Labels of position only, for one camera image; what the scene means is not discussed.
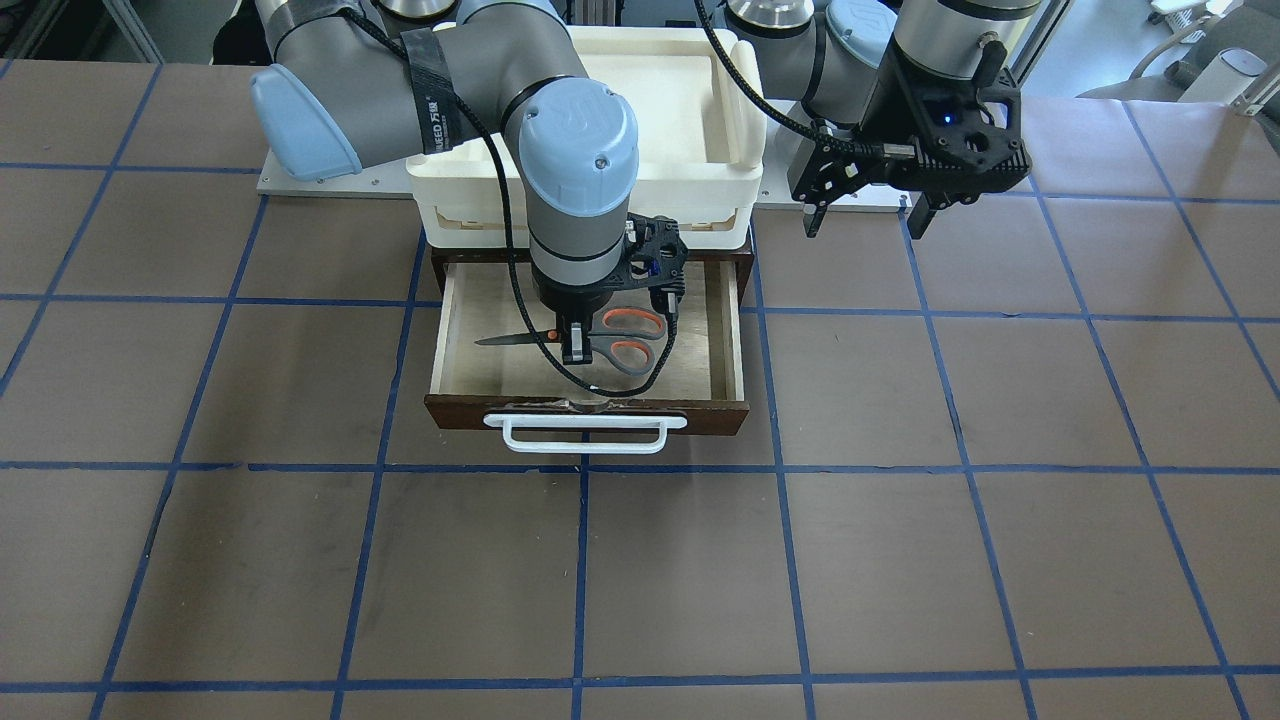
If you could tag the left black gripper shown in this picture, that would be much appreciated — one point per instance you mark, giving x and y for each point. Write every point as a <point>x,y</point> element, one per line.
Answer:
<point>886,113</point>

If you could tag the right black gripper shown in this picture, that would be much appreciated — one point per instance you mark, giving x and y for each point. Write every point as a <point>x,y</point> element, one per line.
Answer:
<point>573,299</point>

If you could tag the orange grey handled scissors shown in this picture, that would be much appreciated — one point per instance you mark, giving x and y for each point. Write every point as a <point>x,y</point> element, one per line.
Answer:
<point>622,335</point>

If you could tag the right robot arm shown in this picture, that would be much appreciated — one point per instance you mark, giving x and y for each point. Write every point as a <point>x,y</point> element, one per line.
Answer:
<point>342,95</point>

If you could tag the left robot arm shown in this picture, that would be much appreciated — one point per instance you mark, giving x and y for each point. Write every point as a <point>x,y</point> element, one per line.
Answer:
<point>819,62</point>

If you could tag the dark wooden drawer cabinet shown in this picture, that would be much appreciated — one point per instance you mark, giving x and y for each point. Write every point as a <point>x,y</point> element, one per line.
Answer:
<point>584,269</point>

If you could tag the white plastic tray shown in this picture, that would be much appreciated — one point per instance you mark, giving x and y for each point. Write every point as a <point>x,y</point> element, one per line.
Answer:
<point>610,53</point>

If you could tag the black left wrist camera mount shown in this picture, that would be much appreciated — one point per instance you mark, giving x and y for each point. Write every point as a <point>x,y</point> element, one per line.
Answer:
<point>966,132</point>

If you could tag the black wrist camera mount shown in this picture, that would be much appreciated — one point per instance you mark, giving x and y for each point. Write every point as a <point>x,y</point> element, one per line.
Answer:
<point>966,132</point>
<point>654,261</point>

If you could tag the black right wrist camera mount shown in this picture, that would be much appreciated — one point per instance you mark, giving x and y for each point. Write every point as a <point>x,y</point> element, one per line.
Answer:
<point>654,261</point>

